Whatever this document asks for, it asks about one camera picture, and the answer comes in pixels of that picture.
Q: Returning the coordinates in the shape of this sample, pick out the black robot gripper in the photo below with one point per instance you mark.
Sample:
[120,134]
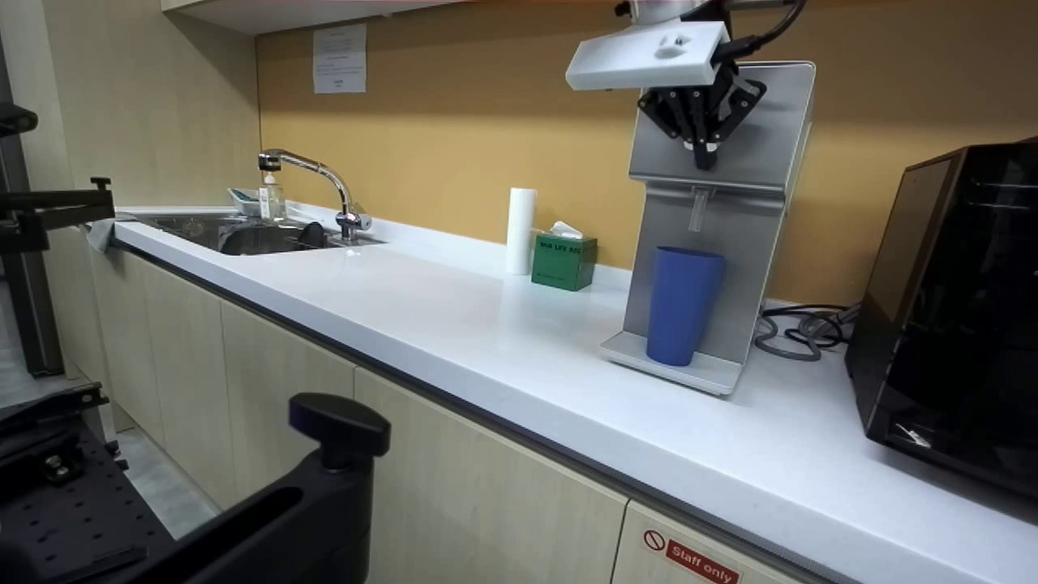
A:
[707,101]

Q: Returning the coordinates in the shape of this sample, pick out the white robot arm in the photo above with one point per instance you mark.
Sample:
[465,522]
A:
[661,9]

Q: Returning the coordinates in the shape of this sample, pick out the blue plastic cup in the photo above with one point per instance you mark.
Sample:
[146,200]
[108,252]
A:
[683,310]

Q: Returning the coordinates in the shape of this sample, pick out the green tissue box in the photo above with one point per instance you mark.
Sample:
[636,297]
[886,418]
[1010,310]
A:
[561,263]

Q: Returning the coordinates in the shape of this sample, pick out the white paper towel roll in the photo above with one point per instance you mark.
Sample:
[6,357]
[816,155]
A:
[520,232]

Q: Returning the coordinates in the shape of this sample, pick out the black coffee machine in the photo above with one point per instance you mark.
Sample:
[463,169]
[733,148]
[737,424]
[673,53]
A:
[962,327]

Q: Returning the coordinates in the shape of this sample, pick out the chrome sink faucet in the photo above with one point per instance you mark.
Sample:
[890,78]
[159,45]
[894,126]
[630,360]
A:
[350,215]

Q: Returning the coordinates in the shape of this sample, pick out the clear plastic bottle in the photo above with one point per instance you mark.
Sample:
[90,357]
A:
[271,200]

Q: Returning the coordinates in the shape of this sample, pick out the red warning sticker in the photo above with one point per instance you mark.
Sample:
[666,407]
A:
[693,557]

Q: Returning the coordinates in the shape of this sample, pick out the beige cabinet door with sticker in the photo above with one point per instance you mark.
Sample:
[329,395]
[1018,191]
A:
[630,561]

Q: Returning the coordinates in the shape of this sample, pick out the stainless steel sink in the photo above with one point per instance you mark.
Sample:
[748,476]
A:
[217,228]

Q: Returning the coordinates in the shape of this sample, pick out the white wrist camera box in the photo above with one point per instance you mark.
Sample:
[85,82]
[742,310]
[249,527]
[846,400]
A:
[649,57]

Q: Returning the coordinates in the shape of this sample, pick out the white paper wall notice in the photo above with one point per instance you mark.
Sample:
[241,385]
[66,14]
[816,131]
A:
[340,60]

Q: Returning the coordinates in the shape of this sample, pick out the beige wall cabinet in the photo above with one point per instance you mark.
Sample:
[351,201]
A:
[271,14]

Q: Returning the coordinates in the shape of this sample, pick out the black metal camera stand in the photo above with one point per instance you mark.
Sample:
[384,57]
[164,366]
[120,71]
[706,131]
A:
[37,327]

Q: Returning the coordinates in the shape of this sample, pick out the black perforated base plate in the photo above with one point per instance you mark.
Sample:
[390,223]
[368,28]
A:
[77,519]

